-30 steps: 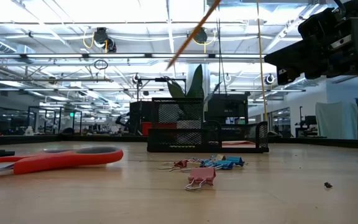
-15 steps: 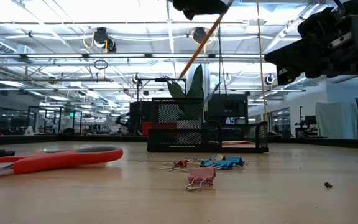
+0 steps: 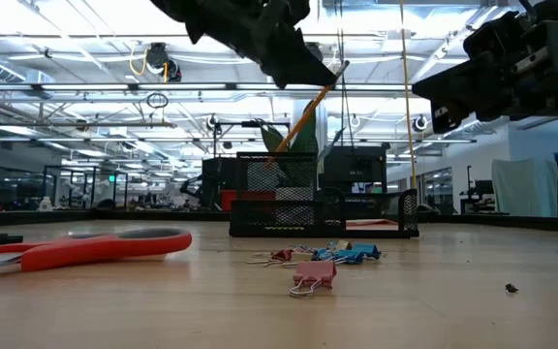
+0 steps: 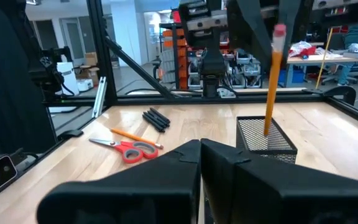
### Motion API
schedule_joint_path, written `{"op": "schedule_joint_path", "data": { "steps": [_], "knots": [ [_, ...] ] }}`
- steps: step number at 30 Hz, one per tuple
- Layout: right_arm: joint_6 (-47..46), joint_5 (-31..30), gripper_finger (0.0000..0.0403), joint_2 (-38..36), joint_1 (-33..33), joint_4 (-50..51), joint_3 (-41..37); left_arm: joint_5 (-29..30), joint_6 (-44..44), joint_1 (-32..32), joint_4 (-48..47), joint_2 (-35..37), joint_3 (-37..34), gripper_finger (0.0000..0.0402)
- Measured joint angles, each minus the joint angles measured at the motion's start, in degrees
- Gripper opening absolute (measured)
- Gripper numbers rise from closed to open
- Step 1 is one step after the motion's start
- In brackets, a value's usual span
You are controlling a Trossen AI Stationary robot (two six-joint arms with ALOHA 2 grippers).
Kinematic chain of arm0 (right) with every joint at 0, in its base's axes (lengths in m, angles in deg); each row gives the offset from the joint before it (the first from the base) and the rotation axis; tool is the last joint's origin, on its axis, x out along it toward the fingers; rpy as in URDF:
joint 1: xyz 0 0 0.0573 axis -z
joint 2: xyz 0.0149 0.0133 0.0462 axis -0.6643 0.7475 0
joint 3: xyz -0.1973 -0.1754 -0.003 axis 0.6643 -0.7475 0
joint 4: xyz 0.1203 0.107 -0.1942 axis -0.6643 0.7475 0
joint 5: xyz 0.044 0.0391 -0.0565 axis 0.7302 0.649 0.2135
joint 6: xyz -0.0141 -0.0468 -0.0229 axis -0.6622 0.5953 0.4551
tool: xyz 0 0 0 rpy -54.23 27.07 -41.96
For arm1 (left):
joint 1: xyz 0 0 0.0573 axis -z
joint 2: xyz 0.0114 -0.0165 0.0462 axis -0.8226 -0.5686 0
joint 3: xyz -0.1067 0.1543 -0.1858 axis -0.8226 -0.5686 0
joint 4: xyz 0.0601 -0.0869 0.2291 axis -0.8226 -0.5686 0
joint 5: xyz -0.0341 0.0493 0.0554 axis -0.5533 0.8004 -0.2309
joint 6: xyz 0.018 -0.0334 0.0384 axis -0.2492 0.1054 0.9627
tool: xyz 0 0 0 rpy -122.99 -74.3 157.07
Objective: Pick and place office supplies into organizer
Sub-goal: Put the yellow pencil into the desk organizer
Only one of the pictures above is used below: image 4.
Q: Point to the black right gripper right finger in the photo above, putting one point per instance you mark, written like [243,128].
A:
[275,199]

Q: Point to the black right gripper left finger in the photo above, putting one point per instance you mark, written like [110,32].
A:
[135,193]

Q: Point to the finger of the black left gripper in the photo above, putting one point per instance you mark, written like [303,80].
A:
[295,18]
[250,28]

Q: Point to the orange pencil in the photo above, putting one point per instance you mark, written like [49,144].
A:
[273,81]
[135,137]

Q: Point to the black pen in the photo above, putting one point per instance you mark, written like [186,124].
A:
[158,118]
[160,115]
[153,124]
[155,121]

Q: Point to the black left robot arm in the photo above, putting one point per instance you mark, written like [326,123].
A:
[211,68]

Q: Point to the black background robot arm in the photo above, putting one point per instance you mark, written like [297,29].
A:
[48,65]

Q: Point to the black mesh desk organizer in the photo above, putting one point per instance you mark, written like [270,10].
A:
[250,133]

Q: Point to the red and white bag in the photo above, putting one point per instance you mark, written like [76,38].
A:
[301,49]

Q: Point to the orange drawer shelf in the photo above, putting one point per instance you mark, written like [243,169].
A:
[182,53]

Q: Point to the cluttered equipment shelf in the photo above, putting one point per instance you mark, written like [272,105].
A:
[247,71]

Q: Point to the wooden top work table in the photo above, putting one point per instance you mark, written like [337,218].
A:
[322,59]

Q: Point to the blue storage bin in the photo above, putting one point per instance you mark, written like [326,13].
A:
[292,76]

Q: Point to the silver aluminium extrusion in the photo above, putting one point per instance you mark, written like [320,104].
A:
[99,96]

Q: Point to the small white appliance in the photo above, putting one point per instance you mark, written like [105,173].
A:
[84,85]

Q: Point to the cardboard box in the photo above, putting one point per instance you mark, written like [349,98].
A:
[91,60]

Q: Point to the white cabinet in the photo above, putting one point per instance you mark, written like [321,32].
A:
[70,74]

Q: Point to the large black panel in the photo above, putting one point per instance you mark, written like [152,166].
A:
[11,77]

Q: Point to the black frame clamp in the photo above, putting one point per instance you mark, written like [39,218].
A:
[70,134]
[342,93]

